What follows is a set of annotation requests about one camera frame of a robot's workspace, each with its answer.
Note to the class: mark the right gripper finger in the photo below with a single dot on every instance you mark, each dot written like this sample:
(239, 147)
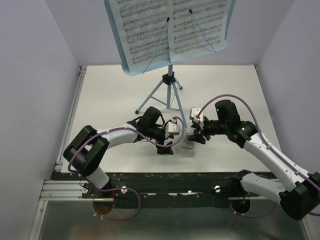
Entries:
(198, 138)
(195, 125)

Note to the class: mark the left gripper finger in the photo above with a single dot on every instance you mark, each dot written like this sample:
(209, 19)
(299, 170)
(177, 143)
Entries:
(165, 143)
(164, 151)

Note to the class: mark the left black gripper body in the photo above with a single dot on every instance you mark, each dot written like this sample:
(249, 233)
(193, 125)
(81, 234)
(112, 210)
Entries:
(156, 133)

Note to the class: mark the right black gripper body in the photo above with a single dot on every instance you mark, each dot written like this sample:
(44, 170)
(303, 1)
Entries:
(213, 127)

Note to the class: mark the grey metronome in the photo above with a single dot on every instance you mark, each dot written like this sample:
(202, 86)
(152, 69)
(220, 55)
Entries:
(187, 148)

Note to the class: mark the sheet music page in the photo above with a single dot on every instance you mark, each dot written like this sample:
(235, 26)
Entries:
(196, 27)
(140, 30)

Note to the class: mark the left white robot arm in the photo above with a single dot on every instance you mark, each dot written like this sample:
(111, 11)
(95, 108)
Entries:
(86, 150)

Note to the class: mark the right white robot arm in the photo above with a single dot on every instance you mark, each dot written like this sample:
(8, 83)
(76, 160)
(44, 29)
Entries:
(297, 191)

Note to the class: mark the light blue music stand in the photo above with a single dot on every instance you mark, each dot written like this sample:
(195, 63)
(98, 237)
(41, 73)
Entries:
(170, 80)

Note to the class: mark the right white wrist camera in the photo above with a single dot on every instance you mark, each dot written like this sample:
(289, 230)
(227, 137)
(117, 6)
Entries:
(196, 115)

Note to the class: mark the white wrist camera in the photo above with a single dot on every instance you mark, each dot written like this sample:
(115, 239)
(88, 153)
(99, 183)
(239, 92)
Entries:
(196, 115)
(171, 129)

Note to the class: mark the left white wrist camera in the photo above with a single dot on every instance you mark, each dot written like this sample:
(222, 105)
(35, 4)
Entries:
(171, 129)

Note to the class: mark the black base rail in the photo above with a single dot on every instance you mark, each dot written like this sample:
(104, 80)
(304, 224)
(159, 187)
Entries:
(168, 190)

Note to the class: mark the aluminium frame rail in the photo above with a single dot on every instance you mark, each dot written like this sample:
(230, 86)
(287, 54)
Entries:
(61, 189)

